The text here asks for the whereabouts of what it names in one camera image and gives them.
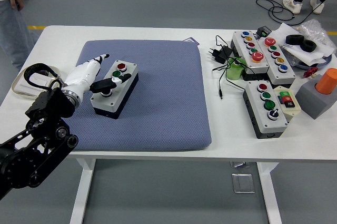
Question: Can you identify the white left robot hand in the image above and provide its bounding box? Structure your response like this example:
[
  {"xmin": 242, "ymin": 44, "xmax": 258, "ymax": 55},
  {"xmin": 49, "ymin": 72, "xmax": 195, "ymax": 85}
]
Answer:
[{"xmin": 63, "ymin": 54, "xmax": 132, "ymax": 98}]

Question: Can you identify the grey four-button control box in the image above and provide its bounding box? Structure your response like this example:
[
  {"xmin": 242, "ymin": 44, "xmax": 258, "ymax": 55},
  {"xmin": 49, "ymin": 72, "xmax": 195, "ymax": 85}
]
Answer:
[
  {"xmin": 90, "ymin": 60, "xmax": 139, "ymax": 120},
  {"xmin": 242, "ymin": 80, "xmax": 289, "ymax": 140}
]

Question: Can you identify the white oval tray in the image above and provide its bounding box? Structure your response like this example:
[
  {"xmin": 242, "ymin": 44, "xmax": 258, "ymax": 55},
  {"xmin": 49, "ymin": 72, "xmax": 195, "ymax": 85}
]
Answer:
[{"xmin": 12, "ymin": 65, "xmax": 61, "ymax": 101}]

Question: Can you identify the blue-grey padded mat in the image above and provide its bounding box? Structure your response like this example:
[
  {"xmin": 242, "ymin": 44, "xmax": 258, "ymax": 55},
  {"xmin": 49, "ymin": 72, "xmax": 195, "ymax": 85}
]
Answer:
[{"xmin": 67, "ymin": 40, "xmax": 213, "ymax": 152}]

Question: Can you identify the purple label card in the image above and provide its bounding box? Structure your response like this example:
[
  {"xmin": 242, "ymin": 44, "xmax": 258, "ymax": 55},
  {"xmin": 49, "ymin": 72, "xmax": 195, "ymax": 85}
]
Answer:
[{"xmin": 183, "ymin": 36, "xmax": 200, "ymax": 46}]

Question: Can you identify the white table leg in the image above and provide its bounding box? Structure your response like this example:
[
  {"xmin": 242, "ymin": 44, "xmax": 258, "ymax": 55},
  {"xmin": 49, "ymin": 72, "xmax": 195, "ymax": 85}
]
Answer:
[
  {"xmin": 256, "ymin": 162, "xmax": 283, "ymax": 224},
  {"xmin": 69, "ymin": 158, "xmax": 97, "ymax": 224}
]

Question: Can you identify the black power adapter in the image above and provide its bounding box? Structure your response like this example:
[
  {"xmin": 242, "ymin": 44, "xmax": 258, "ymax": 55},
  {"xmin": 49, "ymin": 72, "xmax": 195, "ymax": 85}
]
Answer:
[{"xmin": 209, "ymin": 45, "xmax": 233, "ymax": 65}]

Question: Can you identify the green cylinder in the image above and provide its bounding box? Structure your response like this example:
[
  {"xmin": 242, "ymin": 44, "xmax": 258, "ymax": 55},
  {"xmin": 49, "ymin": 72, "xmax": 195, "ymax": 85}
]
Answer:
[{"xmin": 226, "ymin": 57, "xmax": 248, "ymax": 81}]

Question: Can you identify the small metal floor socket plate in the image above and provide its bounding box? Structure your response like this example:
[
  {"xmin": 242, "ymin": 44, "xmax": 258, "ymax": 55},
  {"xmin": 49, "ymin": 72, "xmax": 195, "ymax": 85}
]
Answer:
[{"xmin": 230, "ymin": 161, "xmax": 251, "ymax": 169}]

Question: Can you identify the small black connector module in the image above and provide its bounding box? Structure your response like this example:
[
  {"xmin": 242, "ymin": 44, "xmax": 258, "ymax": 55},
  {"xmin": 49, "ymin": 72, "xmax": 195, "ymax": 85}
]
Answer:
[{"xmin": 255, "ymin": 25, "xmax": 273, "ymax": 38}]

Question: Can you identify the large metal floor socket plate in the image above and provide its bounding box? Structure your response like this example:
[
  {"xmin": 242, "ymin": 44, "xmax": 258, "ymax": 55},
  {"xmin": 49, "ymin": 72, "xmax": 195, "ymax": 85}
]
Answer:
[{"xmin": 231, "ymin": 172, "xmax": 256, "ymax": 194}]

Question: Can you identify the round grey plate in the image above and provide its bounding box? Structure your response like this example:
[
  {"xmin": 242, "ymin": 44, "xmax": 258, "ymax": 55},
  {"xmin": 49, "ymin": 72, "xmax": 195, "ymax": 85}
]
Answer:
[{"xmin": 283, "ymin": 50, "xmax": 335, "ymax": 71}]

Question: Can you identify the grey block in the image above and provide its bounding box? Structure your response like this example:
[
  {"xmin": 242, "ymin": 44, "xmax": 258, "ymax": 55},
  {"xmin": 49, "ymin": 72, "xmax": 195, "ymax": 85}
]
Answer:
[{"xmin": 294, "ymin": 74, "xmax": 337, "ymax": 120}]

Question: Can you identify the white foam sheet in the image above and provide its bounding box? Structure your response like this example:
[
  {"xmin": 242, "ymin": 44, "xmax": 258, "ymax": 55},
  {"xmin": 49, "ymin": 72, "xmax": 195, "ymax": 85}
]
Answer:
[{"xmin": 271, "ymin": 22, "xmax": 336, "ymax": 67}]

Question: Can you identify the clear bubble wrap bag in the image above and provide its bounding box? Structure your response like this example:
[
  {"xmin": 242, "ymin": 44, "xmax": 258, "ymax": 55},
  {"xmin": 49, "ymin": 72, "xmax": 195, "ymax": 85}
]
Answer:
[{"xmin": 297, "ymin": 19, "xmax": 337, "ymax": 54}]

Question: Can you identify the orange cylinder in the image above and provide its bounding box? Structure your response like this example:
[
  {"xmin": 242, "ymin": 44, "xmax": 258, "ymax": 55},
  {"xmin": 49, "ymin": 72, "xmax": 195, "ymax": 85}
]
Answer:
[{"xmin": 315, "ymin": 67, "xmax": 337, "ymax": 96}]

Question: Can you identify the white wall switch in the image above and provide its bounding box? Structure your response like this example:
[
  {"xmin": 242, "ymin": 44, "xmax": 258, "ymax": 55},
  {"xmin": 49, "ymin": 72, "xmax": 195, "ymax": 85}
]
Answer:
[{"xmin": 19, "ymin": 74, "xmax": 51, "ymax": 92}]

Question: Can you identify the black adapter cable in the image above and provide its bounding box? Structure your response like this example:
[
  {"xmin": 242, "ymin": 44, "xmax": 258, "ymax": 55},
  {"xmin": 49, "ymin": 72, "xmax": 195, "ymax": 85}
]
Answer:
[{"xmin": 212, "ymin": 35, "xmax": 247, "ymax": 101}]

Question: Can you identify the cream three-button switch box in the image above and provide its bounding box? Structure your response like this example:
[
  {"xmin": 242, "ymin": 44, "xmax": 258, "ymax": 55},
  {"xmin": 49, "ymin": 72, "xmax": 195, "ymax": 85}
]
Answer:
[{"xmin": 273, "ymin": 86, "xmax": 302, "ymax": 123}]

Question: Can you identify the black foam ring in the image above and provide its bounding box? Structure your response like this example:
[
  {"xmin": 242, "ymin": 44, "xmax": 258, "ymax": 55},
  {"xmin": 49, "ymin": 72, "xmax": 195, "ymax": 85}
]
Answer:
[
  {"xmin": 300, "ymin": 39, "xmax": 318, "ymax": 53},
  {"xmin": 285, "ymin": 34, "xmax": 305, "ymax": 46}
]

